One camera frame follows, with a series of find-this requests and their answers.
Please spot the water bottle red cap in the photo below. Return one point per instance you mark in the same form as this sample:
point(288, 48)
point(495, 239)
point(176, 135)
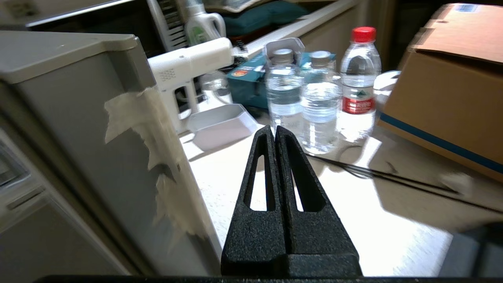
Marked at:
point(357, 86)

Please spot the clear water bottle grey cap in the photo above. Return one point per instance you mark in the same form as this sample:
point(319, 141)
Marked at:
point(320, 106)
point(283, 94)

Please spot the white plastic tray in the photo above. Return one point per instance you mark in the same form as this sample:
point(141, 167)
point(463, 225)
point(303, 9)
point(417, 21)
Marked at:
point(222, 126)

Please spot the pale masking tape piece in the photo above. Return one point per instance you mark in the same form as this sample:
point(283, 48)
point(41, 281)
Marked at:
point(157, 157)

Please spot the white spray gun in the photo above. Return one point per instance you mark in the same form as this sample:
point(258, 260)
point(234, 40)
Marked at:
point(184, 67)

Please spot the grey mini fridge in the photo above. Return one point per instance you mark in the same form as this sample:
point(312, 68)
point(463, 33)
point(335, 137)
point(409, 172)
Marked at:
point(78, 157)

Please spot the brown cardboard box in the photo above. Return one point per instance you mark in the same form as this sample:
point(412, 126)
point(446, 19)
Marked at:
point(448, 94)

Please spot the dark green cushion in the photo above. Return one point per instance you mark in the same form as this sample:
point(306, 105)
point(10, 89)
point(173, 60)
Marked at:
point(263, 17)

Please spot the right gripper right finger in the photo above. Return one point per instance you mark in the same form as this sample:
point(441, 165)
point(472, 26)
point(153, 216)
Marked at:
point(318, 236)

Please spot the teal carton box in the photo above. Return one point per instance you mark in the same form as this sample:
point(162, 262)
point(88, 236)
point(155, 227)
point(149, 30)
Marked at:
point(247, 82)

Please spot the white detergent bottle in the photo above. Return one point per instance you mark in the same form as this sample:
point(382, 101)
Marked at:
point(202, 25)

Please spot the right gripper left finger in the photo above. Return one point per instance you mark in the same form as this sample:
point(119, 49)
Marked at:
point(254, 236)

